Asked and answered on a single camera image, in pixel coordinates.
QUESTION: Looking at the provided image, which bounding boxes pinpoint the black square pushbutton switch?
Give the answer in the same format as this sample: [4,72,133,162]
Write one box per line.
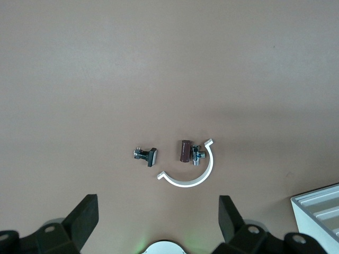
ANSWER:
[133,147,159,168]

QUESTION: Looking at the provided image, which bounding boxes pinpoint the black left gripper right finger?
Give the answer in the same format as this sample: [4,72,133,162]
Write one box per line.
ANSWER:
[211,195,329,254]

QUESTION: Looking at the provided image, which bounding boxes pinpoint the brown cylinder chrome fitting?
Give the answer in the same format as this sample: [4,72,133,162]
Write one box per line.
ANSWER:
[191,144,206,166]

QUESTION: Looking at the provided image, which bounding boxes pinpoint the white curved pipe clamp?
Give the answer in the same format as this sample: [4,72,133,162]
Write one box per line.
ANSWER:
[156,138,214,188]

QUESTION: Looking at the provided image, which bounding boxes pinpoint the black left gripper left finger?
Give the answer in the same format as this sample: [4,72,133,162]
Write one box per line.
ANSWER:
[0,194,99,254]

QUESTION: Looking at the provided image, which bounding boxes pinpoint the brown cylinder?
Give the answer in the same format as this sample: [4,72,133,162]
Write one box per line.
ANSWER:
[179,139,192,163]

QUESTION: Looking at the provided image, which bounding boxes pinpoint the white drawer cabinet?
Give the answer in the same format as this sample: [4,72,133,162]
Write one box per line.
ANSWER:
[290,183,339,239]

